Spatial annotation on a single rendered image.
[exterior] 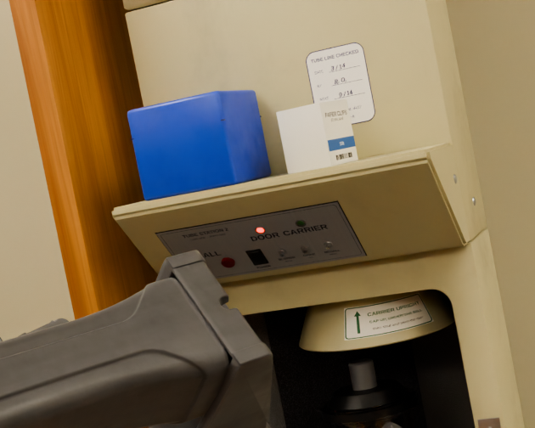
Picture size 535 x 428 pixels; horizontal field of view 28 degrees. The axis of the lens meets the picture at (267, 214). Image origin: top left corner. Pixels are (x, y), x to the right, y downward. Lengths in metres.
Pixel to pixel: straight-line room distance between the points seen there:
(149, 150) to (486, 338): 0.38
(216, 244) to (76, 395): 0.57
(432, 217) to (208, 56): 0.30
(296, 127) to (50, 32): 0.28
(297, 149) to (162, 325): 0.49
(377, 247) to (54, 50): 0.39
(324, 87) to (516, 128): 0.46
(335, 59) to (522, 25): 0.45
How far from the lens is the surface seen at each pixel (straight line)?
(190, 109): 1.01
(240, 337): 0.55
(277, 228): 1.02
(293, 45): 1.09
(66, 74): 1.13
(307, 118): 1.00
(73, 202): 1.10
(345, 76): 1.07
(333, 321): 1.13
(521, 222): 1.49
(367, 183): 0.96
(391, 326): 1.12
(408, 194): 0.97
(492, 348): 1.08
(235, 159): 1.01
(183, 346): 0.54
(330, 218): 1.00
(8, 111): 1.76
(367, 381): 1.19
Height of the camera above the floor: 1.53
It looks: 3 degrees down
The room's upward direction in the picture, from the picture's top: 11 degrees counter-clockwise
